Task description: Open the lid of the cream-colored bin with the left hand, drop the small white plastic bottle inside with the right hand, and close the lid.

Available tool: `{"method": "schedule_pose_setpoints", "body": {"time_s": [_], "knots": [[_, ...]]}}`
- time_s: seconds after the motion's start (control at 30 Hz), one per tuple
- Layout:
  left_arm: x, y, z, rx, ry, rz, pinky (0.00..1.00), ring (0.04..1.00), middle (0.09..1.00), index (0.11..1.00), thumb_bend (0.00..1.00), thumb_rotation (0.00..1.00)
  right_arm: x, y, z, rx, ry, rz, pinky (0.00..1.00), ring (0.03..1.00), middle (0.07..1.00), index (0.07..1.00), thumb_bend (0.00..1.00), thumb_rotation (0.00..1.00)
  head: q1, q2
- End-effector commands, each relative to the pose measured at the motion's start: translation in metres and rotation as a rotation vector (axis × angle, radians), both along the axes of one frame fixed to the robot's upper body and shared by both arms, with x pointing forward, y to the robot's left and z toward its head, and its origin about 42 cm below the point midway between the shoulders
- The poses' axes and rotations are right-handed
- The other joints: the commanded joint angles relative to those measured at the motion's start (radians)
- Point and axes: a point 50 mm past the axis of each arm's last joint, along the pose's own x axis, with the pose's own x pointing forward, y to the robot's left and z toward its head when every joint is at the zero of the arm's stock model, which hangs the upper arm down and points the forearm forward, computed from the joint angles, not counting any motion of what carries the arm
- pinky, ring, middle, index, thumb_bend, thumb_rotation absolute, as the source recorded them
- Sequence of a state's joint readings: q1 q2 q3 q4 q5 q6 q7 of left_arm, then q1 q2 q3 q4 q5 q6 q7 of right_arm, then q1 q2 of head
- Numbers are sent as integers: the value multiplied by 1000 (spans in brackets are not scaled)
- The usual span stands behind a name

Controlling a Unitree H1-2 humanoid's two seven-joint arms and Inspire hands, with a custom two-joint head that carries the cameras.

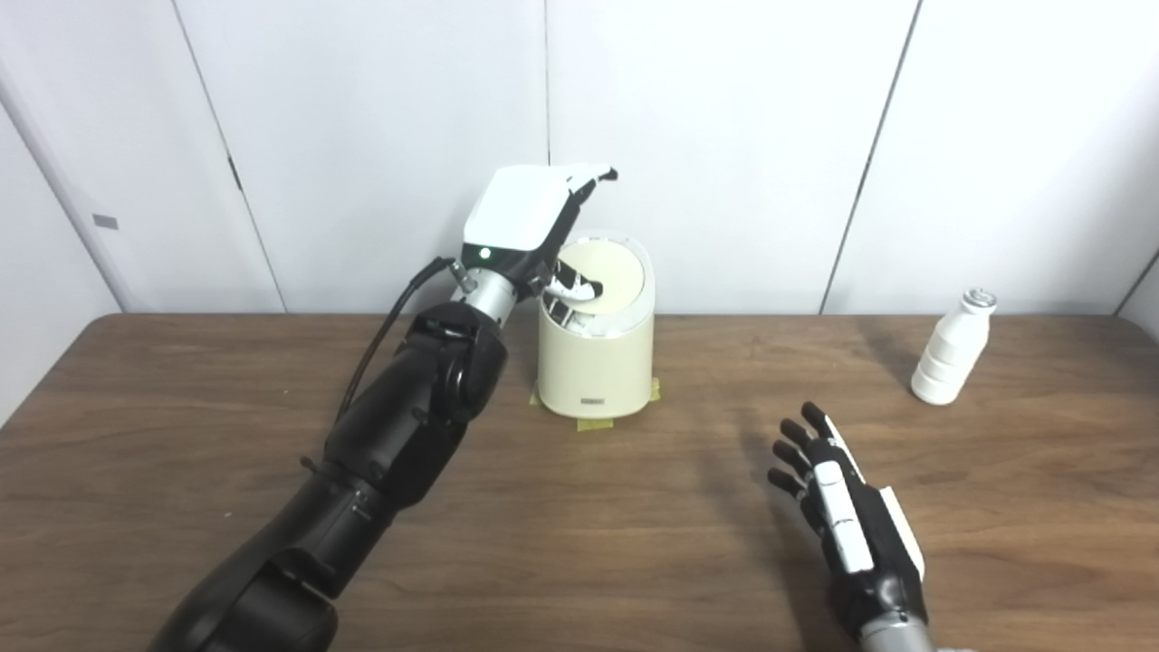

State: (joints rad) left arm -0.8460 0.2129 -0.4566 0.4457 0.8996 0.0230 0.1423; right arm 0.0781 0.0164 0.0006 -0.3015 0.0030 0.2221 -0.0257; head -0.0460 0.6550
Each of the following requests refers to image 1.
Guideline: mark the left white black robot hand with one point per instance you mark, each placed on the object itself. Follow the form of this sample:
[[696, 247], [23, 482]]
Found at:
[[512, 213]]

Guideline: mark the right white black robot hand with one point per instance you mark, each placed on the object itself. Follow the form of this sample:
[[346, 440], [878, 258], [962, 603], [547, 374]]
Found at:
[[860, 525]]

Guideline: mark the round cream bin lid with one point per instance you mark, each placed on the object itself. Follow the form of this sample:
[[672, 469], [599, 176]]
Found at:
[[620, 272]]

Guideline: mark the small white plastic bottle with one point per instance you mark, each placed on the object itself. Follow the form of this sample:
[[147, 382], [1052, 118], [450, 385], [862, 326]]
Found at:
[[946, 353]]

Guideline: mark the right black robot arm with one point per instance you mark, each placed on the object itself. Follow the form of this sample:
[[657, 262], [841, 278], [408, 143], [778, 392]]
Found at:
[[896, 636]]

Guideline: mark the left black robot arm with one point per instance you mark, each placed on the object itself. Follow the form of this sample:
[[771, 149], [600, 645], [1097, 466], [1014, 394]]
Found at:
[[407, 426]]

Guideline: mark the cream-colored trash bin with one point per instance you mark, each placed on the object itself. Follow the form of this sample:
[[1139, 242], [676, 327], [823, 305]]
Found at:
[[598, 367]]

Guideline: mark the black wall panel hinge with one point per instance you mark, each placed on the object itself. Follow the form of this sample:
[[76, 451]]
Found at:
[[235, 174]]

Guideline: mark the small gray wall label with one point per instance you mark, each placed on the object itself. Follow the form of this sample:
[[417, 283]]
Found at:
[[105, 221]]

